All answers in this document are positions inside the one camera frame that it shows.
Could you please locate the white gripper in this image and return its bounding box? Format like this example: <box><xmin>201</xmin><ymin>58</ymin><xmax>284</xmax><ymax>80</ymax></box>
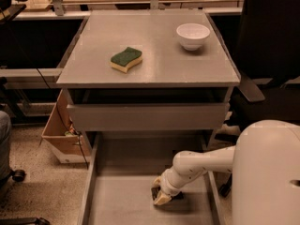
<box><xmin>152</xmin><ymin>168</ymin><xmax>191</xmax><ymax>206</ymax></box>

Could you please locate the black rxbar chocolate bar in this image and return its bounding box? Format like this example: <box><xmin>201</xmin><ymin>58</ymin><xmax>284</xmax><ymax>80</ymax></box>
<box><xmin>151</xmin><ymin>187</ymin><xmax>184</xmax><ymax>200</ymax></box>

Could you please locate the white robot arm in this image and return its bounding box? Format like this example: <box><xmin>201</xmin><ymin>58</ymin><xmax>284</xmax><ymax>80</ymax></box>
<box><xmin>152</xmin><ymin>120</ymin><xmax>300</xmax><ymax>225</ymax></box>

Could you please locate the grey open middle drawer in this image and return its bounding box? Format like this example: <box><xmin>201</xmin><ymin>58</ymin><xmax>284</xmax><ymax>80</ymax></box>
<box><xmin>77</xmin><ymin>133</ymin><xmax>225</xmax><ymax>225</ymax></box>

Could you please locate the grey top drawer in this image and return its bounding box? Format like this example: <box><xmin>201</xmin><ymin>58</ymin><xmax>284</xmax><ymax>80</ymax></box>
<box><xmin>64</xmin><ymin>87</ymin><xmax>231</xmax><ymax>132</ymax></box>

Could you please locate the grey drawer cabinet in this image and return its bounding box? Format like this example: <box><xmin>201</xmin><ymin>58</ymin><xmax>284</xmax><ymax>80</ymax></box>
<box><xmin>56</xmin><ymin>9</ymin><xmax>240</xmax><ymax>147</ymax></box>

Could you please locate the cardboard box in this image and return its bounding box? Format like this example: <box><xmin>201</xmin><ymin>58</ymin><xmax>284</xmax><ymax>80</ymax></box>
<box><xmin>41</xmin><ymin>93</ymin><xmax>90</xmax><ymax>163</ymax></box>

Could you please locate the green yellow sponge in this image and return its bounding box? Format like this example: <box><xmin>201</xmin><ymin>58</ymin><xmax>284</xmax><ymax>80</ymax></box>
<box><xmin>111</xmin><ymin>47</ymin><xmax>143</xmax><ymax>73</ymax></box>

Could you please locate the grey chair at left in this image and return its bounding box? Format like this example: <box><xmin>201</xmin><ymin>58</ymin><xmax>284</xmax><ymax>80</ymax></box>
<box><xmin>0</xmin><ymin>112</ymin><xmax>50</xmax><ymax>225</ymax></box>

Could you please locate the white ceramic bowl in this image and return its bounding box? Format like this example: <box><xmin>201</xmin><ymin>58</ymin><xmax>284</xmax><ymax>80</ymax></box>
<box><xmin>176</xmin><ymin>23</ymin><xmax>210</xmax><ymax>51</ymax></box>

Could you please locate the black office chair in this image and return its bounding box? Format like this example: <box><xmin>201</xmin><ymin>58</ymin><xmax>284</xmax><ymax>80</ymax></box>
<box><xmin>215</xmin><ymin>0</ymin><xmax>300</xmax><ymax>199</ymax></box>

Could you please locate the black device top left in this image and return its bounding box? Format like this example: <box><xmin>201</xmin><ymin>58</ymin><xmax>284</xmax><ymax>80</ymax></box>
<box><xmin>0</xmin><ymin>0</ymin><xmax>27</xmax><ymax>24</ymax></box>

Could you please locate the black cable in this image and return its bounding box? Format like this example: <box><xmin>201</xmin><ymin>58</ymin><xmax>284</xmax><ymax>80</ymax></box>
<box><xmin>36</xmin><ymin>67</ymin><xmax>90</xmax><ymax>171</ymax></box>

